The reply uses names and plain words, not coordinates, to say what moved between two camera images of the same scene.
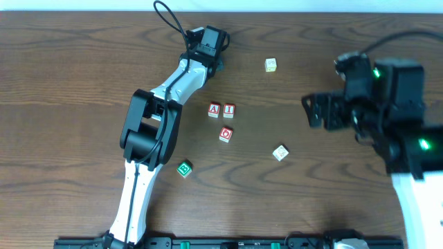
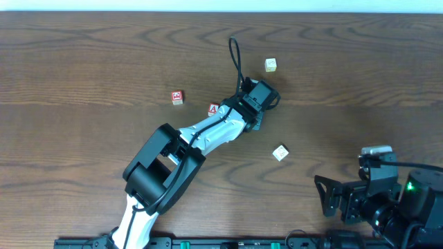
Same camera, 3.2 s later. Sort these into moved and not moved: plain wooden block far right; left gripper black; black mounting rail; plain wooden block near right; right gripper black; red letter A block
Moved: left gripper black; right gripper black
Not moved: black mounting rail; red letter A block; plain wooden block near right; plain wooden block far right
